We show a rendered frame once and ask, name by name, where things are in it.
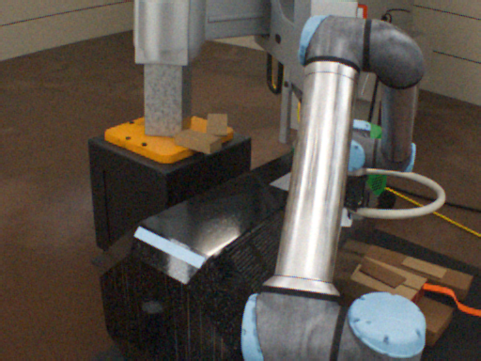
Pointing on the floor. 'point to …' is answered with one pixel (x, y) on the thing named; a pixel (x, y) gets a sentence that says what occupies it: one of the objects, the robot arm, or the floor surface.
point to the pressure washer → (379, 174)
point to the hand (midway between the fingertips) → (343, 225)
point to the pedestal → (152, 182)
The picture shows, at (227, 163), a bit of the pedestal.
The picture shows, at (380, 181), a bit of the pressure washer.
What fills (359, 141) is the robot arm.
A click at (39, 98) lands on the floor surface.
